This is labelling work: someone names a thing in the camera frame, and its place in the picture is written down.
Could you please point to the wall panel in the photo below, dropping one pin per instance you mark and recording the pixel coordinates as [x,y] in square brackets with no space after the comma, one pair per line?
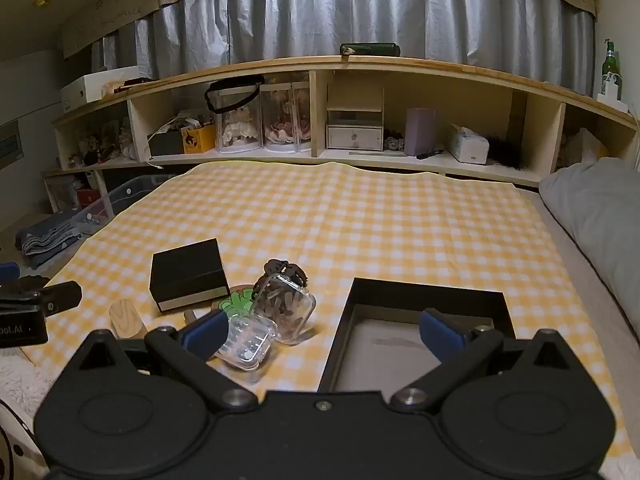
[7,140]

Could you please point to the yellow checked blanket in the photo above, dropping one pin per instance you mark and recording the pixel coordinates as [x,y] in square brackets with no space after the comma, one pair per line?
[350,220]

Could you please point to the black pen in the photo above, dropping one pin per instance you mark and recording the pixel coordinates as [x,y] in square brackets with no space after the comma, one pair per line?
[430,154]

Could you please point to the grey bed sheet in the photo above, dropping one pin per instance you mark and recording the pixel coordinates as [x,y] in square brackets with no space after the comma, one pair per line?
[575,290]

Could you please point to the white drawer box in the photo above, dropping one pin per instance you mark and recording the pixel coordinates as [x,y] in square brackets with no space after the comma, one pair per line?
[355,137]

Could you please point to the wooden desktop organiser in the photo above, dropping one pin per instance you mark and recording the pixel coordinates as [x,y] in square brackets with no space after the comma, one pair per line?
[355,100]

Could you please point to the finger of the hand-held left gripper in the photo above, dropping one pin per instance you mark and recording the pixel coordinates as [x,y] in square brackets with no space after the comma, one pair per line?
[62,297]
[7,271]

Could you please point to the grey pillow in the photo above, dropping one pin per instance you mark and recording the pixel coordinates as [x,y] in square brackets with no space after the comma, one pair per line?
[595,220]

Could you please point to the clear plastic storage bin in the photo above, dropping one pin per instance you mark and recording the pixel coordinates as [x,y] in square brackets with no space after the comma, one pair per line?
[125,192]

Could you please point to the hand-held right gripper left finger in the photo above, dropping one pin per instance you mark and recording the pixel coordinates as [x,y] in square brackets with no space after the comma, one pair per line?
[206,334]

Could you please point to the white plastic bag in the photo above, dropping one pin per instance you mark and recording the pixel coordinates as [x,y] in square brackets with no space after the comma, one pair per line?
[582,147]

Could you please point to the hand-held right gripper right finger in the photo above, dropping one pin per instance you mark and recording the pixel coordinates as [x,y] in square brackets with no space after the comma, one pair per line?
[442,336]

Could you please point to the round green elephant coaster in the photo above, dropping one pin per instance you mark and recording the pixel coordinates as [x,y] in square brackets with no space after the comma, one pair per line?
[240,302]

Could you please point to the long wooden shelf unit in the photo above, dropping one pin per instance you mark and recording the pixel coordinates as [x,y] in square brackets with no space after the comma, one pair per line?
[318,110]

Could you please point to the cream printed cloth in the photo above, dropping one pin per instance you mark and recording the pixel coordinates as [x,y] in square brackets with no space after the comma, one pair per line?
[15,440]

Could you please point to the round ceiling fixture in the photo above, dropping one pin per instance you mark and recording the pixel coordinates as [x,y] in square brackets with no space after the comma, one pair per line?
[42,1]

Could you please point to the black storage box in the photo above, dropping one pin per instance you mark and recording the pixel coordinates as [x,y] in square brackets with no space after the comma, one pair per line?
[165,144]

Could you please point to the small white box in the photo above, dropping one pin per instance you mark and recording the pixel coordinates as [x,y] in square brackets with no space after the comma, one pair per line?
[611,102]

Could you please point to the white tissue pack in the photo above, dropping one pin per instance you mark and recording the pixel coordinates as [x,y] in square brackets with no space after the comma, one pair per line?
[467,146]

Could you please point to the small clear case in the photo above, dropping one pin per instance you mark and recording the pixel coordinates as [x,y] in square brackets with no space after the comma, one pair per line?
[247,342]

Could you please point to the purple box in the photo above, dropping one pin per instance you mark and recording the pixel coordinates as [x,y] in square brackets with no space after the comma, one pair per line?
[420,132]

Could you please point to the grey curtain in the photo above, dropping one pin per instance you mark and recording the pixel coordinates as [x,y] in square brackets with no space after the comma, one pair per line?
[300,10]

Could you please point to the group of small figurines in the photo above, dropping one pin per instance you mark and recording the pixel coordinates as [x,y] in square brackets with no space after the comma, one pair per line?
[102,142]

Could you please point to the folded blue grey cloth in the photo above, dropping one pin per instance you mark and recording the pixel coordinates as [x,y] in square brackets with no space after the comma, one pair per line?
[47,240]

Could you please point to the white cardboard box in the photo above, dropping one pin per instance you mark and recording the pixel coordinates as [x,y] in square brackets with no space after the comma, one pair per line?
[95,87]

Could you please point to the black rectangular tray box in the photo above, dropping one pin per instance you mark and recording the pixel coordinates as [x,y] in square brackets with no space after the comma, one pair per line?
[380,347]

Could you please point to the brown hair claw clip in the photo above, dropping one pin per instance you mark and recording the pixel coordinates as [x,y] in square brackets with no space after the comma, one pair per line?
[280,266]

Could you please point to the dark green case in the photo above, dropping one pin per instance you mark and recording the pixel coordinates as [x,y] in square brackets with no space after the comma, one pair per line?
[370,50]

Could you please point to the yellow printed box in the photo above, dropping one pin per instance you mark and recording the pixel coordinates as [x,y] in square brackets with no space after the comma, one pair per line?
[199,140]

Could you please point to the clear case with white doll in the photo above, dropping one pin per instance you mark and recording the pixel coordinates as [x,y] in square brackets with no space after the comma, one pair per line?
[237,125]

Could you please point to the white fluffy rug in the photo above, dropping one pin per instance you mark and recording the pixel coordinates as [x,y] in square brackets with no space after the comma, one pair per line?
[20,375]

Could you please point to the oval wooden box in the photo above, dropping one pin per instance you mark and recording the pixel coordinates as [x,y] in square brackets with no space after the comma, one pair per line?
[127,317]

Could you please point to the black headband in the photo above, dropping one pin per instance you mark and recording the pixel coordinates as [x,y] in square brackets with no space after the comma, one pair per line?
[215,87]

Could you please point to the clear box of brown pieces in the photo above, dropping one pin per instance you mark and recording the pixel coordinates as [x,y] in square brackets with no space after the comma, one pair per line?
[287,312]

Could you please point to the black feather duster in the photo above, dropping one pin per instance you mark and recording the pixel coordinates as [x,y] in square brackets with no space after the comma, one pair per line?
[506,152]

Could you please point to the black and white gift box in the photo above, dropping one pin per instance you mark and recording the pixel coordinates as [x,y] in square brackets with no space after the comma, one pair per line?
[187,270]

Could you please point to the green glass bottle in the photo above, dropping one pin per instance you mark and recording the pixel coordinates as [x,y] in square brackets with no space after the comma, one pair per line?
[611,72]

